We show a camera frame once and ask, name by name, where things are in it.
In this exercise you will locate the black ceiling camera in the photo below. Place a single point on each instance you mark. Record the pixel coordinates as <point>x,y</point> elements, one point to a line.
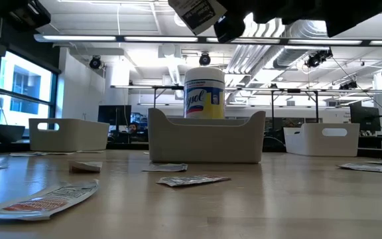
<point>348,85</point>
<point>95,62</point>
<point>205,59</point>
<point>315,59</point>

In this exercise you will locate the black overhead frame bar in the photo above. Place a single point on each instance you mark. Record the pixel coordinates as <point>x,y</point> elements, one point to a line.
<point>120,38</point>

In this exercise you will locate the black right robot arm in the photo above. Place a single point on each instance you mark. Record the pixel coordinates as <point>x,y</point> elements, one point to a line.
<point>350,13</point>

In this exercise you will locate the dark bowl-shaped object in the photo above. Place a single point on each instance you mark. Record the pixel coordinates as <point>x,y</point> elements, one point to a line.
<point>10,132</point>

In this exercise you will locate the black computer monitor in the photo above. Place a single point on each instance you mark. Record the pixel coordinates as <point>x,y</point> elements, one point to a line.
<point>365,117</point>
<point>114,114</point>

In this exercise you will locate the black background table frame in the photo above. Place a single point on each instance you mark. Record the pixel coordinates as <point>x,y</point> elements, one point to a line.
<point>167,87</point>
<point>293,90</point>

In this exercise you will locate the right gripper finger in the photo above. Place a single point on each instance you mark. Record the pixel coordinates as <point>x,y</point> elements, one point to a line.
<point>230,30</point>
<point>239,6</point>

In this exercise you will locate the person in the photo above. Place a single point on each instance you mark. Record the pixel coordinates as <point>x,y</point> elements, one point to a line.
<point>133,127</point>

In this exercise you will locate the grey plastic bin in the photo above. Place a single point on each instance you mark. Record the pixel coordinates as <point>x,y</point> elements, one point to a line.
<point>207,142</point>
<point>78,136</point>
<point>327,146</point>

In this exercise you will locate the white packet with red print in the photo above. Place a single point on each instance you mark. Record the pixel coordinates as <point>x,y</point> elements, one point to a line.
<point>191,181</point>
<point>38,204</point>

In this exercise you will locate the Lysol wipes canister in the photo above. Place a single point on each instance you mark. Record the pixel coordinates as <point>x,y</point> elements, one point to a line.
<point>205,96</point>

